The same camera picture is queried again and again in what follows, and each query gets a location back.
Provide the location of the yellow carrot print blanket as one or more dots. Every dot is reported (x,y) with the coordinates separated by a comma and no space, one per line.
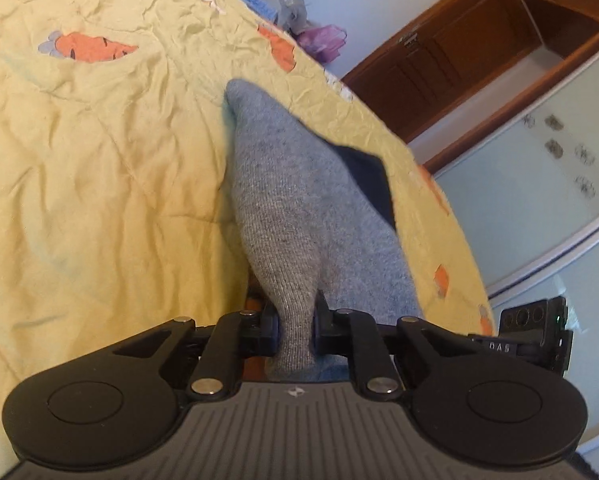
(104,170)

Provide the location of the pink plastic bag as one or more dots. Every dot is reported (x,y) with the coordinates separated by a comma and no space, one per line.
(324,40)

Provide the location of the wooden door frame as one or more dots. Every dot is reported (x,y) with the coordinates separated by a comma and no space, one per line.
(569,10)

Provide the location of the grey and navy knit sweater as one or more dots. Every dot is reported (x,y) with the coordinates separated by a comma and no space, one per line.
(289,200)

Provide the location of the clear plastic bag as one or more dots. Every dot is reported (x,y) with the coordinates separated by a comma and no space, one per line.
(292,7)

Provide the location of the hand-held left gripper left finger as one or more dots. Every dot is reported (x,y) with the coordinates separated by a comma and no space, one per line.
(277,332)

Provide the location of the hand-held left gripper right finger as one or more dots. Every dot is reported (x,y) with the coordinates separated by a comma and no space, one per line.
(317,332)

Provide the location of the wooden door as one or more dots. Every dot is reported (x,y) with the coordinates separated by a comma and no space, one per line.
(444,55)

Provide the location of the white floral wardrobe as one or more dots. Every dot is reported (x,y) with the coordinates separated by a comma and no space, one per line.
(544,200)

